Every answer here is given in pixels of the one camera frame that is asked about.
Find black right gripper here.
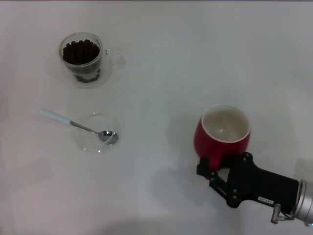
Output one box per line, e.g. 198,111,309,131
196,151,300,209

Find red mug with white inside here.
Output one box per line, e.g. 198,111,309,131
194,103,252,170

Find blue-handled metal spoon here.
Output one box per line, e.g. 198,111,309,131
40,109,119,145

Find dark coffee beans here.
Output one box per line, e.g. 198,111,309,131
62,39,101,83

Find clear glass bowl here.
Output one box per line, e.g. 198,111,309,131
74,113,123,155

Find silver right arm cable connector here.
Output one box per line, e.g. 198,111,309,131
270,203,294,225

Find double-wall glass cup with handle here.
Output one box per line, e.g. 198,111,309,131
57,32,127,89

